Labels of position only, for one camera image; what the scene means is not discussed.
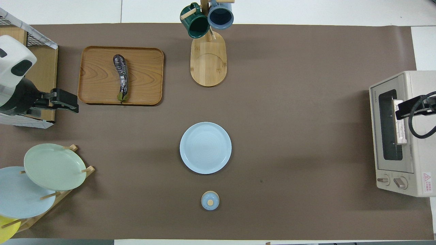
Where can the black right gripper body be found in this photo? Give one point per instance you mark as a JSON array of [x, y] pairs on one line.
[[424, 104]]

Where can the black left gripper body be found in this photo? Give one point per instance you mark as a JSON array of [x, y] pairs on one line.
[[58, 98]]

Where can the oven door with glass window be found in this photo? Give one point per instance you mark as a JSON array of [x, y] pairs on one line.
[[374, 136]]

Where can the dark purple eggplant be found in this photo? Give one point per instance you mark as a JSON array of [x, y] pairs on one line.
[[122, 73]]

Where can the light blue round plate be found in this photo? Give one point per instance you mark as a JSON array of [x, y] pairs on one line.
[[205, 148]]

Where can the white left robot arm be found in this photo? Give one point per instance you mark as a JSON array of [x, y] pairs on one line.
[[13, 51]]

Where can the silver oven knob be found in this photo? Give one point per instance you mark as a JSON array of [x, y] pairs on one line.
[[401, 183], [384, 180]]

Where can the beige toaster oven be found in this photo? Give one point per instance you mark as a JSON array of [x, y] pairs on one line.
[[413, 183]]

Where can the rectangular wooden tray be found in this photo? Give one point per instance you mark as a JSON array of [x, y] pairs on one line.
[[98, 78]]

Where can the wooden plate rack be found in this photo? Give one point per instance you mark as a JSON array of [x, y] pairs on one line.
[[72, 147]]

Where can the pale green plate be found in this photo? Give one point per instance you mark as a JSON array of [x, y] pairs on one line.
[[54, 166]]

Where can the red warning sticker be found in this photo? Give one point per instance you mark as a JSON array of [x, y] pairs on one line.
[[427, 183]]

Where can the pale blue large plate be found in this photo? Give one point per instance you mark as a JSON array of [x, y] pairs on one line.
[[20, 197]]

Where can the brown table mat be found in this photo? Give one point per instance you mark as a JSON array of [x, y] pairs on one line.
[[306, 51]]

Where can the wooden mug tree stand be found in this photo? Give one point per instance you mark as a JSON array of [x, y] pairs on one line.
[[207, 64]]

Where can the yellow plate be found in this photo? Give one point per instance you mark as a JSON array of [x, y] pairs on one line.
[[6, 231]]

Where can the dark green mug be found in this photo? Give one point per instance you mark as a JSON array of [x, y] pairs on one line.
[[196, 23]]

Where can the blue grey mug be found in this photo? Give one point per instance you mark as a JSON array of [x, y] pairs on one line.
[[220, 15]]

